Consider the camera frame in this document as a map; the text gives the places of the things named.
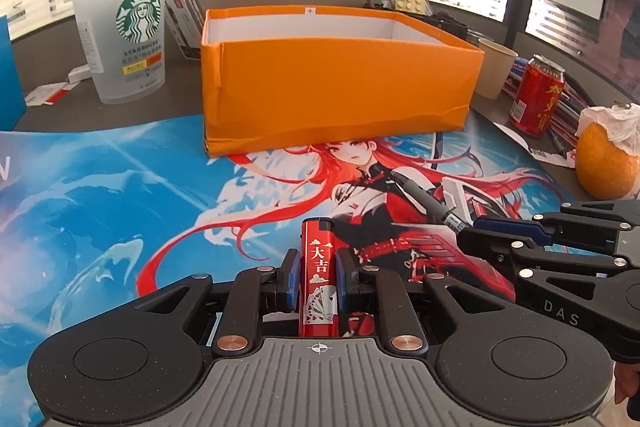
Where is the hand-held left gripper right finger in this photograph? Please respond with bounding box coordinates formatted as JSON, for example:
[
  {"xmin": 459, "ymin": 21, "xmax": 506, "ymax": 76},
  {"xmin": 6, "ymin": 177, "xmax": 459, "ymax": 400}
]
[{"xmin": 335, "ymin": 248, "xmax": 506, "ymax": 355}]

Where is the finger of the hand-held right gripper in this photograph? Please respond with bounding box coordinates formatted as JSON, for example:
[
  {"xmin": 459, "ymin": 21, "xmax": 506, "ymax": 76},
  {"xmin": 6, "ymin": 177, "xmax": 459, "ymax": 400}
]
[
  {"xmin": 457, "ymin": 229, "xmax": 628, "ymax": 293},
  {"xmin": 472, "ymin": 201, "xmax": 640, "ymax": 253}
]

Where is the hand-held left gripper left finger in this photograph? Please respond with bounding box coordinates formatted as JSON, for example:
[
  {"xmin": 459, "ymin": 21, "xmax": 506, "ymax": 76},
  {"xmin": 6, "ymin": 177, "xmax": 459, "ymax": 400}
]
[{"xmin": 132, "ymin": 248, "xmax": 302, "ymax": 358}]

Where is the red lighter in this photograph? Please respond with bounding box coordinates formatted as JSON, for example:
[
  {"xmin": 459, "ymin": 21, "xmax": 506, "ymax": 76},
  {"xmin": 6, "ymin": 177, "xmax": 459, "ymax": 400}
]
[{"xmin": 298, "ymin": 218, "xmax": 337, "ymax": 338}]

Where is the orange cardboard box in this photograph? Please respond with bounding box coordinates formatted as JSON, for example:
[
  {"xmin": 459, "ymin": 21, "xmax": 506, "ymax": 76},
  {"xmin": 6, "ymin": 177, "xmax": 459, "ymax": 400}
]
[{"xmin": 200, "ymin": 6, "xmax": 486, "ymax": 158}]

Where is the white paper sheet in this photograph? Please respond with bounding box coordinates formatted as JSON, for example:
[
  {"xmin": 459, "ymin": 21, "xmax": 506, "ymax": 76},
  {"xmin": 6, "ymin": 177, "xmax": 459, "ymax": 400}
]
[{"xmin": 470, "ymin": 107, "xmax": 578, "ymax": 168}]

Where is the black marker pen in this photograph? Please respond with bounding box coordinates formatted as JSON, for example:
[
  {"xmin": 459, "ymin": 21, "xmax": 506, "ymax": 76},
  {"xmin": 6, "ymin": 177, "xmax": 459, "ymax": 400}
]
[{"xmin": 547, "ymin": 127, "xmax": 571, "ymax": 160}]

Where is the orange fruit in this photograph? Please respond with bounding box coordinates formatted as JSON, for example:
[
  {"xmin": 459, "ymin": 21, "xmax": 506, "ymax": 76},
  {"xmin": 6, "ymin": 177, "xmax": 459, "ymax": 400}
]
[{"xmin": 574, "ymin": 122, "xmax": 640, "ymax": 200}]

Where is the red drink can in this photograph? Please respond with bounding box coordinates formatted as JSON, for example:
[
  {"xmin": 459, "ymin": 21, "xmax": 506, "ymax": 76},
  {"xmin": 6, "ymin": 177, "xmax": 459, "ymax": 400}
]
[{"xmin": 509, "ymin": 54, "xmax": 566, "ymax": 138}]

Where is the crumpled white tissue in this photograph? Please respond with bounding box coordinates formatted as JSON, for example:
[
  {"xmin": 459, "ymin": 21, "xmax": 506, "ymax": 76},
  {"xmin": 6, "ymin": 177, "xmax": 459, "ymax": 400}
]
[{"xmin": 577, "ymin": 103, "xmax": 640, "ymax": 158}]

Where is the beige paper cup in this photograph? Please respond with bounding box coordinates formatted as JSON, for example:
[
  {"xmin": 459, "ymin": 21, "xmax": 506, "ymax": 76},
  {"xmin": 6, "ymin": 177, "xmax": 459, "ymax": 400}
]
[{"xmin": 472, "ymin": 38, "xmax": 520, "ymax": 100}]

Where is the printed blue desk mat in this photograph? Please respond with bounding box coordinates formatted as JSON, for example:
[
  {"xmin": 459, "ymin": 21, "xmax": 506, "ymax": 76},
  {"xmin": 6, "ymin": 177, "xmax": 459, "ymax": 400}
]
[{"xmin": 0, "ymin": 116, "xmax": 581, "ymax": 427}]

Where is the black mesh desk organizer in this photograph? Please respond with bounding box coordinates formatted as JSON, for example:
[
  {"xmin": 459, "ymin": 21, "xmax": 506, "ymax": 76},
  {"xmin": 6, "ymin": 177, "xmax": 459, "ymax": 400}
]
[{"xmin": 430, "ymin": 11, "xmax": 471, "ymax": 40}]

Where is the yellow toy brick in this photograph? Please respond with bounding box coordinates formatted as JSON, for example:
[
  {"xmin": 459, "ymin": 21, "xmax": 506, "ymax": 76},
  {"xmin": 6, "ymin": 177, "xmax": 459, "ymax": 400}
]
[{"xmin": 394, "ymin": 0, "xmax": 433, "ymax": 15}]

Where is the dark grey carton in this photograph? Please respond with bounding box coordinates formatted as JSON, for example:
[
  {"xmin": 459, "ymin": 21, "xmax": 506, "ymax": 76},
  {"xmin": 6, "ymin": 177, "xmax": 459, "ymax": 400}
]
[{"xmin": 164, "ymin": 0, "xmax": 207, "ymax": 59}]

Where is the translucent plastic cup green logo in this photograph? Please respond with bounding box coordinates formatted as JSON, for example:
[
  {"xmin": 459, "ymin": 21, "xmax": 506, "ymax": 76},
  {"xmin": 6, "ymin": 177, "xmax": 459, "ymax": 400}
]
[{"xmin": 69, "ymin": 0, "xmax": 167, "ymax": 105}]

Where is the small white box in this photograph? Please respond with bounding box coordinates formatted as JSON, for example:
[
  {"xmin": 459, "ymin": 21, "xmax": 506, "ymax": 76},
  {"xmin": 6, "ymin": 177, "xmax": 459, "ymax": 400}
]
[{"xmin": 66, "ymin": 65, "xmax": 95, "ymax": 84}]

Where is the white red card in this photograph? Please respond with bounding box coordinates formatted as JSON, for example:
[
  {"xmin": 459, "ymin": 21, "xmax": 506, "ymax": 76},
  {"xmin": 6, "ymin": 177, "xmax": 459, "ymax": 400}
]
[{"xmin": 25, "ymin": 82, "xmax": 73, "ymax": 108}]

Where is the blue folder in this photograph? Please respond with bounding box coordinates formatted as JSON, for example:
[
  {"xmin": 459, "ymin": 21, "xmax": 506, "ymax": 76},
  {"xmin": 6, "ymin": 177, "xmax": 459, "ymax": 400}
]
[{"xmin": 0, "ymin": 14, "xmax": 27, "ymax": 132}]

